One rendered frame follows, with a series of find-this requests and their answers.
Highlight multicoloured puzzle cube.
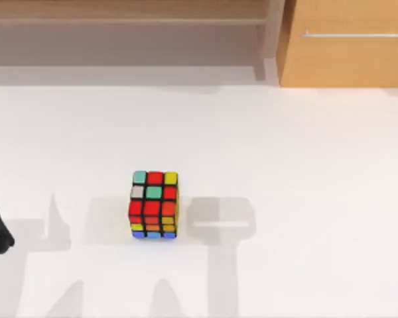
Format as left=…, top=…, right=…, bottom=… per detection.
left=128, top=170, right=180, bottom=241

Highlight open wooden shelf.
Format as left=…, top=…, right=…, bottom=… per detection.
left=0, top=0, right=287, bottom=82

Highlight wooden cupboard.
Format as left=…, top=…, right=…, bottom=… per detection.
left=278, top=0, right=398, bottom=89

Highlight long metal handle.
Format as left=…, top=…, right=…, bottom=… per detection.
left=300, top=30, right=398, bottom=38

